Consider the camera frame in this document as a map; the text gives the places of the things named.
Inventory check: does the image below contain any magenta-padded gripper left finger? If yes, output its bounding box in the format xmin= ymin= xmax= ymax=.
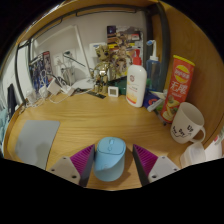
xmin=49 ymin=143 xmax=97 ymax=188

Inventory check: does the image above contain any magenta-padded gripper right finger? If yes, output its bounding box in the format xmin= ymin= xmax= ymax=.
xmin=132 ymin=143 xmax=181 ymax=187

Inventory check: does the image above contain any light blue computer mouse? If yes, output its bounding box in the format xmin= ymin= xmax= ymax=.
xmin=93 ymin=136 xmax=127 ymax=183

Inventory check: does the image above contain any grey mouse pad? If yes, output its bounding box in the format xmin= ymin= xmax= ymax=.
xmin=14 ymin=119 xmax=61 ymax=171

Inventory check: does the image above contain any white mug with face print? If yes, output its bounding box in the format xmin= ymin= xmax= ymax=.
xmin=170 ymin=101 xmax=207 ymax=145

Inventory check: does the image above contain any blue and white box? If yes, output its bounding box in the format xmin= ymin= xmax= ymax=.
xmin=143 ymin=90 xmax=166 ymax=113

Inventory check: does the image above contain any white power strip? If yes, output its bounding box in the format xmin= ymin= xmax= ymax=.
xmin=59 ymin=84 xmax=76 ymax=97

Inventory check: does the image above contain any white charger block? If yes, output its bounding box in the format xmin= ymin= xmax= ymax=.
xmin=46 ymin=78 xmax=63 ymax=95

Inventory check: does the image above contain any red chips can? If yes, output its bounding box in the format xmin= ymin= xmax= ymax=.
xmin=160 ymin=54 xmax=196 ymax=124

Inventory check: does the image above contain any black bag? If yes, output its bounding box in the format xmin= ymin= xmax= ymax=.
xmin=6 ymin=83 xmax=18 ymax=119

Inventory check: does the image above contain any white lotion pump bottle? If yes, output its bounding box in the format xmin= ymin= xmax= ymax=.
xmin=125 ymin=49 xmax=148 ymax=108

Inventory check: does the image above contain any small white desk clock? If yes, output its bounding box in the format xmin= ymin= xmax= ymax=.
xmin=107 ymin=85 xmax=120 ymax=98

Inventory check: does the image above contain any dark green box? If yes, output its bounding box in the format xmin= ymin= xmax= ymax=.
xmin=114 ymin=75 xmax=129 ymax=96

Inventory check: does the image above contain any blue bottle with white nozzle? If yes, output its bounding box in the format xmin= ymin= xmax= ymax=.
xmin=145 ymin=39 xmax=162 ymax=94

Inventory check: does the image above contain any blue model kit box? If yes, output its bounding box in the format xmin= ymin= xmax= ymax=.
xmin=28 ymin=50 xmax=53 ymax=93

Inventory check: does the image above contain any picture box behind figure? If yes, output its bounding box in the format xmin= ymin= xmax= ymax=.
xmin=106 ymin=24 xmax=144 ymax=79

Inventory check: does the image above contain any white looped cable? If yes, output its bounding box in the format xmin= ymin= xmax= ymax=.
xmin=49 ymin=88 xmax=94 ymax=104

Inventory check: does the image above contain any white wall box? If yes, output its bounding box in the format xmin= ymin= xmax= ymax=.
xmin=89 ymin=42 xmax=108 ymax=59

